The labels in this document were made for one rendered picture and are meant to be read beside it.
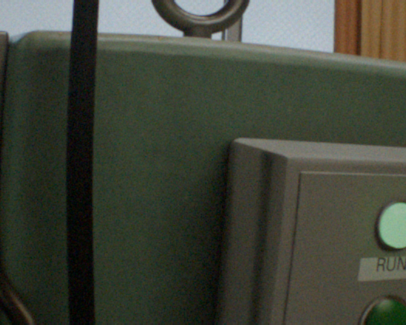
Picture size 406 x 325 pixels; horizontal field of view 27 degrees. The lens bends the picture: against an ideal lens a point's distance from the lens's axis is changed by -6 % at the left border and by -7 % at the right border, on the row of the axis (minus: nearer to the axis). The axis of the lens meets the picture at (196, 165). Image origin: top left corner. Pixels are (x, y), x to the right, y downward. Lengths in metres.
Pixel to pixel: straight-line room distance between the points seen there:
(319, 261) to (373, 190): 0.03
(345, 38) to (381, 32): 0.08
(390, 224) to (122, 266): 0.11
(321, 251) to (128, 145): 0.09
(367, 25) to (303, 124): 1.45
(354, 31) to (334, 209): 1.53
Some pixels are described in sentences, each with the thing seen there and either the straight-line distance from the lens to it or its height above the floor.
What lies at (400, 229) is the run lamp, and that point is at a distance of 0.33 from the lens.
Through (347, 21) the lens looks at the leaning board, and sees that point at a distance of 1.84.
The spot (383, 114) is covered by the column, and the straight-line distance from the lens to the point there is 0.39.
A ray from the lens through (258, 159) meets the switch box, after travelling 0.33.
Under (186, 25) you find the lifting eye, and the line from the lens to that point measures 0.47.
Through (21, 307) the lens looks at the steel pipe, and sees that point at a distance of 0.34.
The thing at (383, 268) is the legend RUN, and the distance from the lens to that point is 0.33.
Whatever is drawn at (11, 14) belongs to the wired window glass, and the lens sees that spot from 1.87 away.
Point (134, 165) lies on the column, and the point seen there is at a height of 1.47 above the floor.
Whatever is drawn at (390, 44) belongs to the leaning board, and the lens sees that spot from 1.84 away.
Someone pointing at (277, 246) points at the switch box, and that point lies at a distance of 0.31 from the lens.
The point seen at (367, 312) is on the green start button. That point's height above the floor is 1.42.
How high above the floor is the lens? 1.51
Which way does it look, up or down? 6 degrees down
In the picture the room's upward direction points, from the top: 4 degrees clockwise
